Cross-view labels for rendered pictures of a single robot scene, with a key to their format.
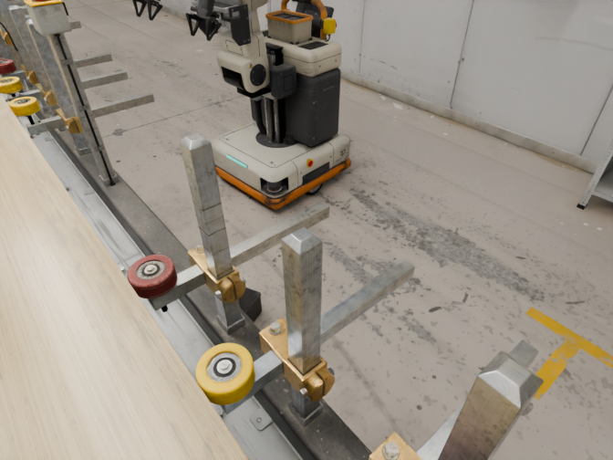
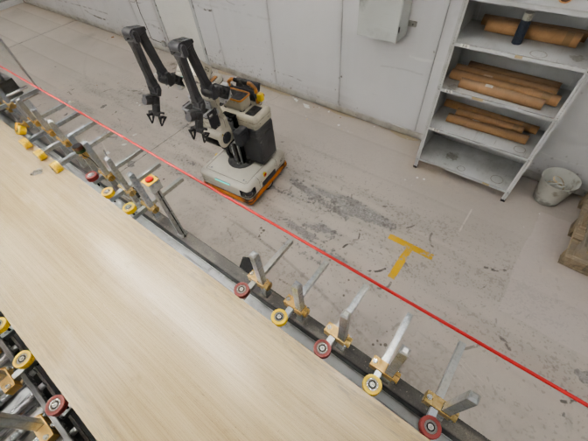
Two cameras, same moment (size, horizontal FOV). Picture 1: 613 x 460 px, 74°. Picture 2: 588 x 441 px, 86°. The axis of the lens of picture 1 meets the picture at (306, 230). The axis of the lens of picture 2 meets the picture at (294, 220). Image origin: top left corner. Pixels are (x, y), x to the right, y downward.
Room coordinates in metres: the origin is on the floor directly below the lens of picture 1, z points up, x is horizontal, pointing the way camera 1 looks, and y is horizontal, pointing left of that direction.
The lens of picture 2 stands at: (-0.28, 0.07, 2.39)
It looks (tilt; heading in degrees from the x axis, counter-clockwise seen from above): 52 degrees down; 352
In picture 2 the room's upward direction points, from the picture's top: 7 degrees counter-clockwise
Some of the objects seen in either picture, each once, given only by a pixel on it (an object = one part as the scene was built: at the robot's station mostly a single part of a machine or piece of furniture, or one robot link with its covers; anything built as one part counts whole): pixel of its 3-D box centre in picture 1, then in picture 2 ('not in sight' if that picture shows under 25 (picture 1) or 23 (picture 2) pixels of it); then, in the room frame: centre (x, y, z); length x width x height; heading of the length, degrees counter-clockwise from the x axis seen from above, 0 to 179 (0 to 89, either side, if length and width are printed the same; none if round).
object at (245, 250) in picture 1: (248, 249); (267, 268); (0.64, 0.12, 0.84); 0.43 x 0.03 x 0.04; 129
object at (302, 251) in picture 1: (304, 354); (299, 305); (0.36, 0.01, 0.87); 0.04 x 0.04 x 0.48; 39
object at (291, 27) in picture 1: (289, 26); (236, 99); (2.34, 0.08, 0.87); 0.23 x 0.15 x 0.11; 45
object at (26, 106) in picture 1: (29, 116); (132, 212); (1.29, 0.91, 0.85); 0.08 x 0.08 x 0.11
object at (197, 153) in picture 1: (218, 256); (261, 277); (0.55, 0.16, 0.90); 0.04 x 0.04 x 0.48; 39
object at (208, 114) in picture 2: (223, 14); (201, 111); (2.06, 0.36, 0.99); 0.28 x 0.16 x 0.22; 45
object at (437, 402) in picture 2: not in sight; (440, 406); (-0.20, -0.46, 0.82); 0.14 x 0.06 x 0.05; 39
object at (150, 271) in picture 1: (157, 289); (243, 293); (0.51, 0.28, 0.85); 0.08 x 0.08 x 0.11
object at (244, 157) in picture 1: (280, 154); (244, 167); (2.26, 0.16, 0.16); 0.67 x 0.64 x 0.25; 135
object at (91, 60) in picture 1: (60, 67); (118, 164); (1.81, 1.05, 0.84); 0.43 x 0.03 x 0.04; 129
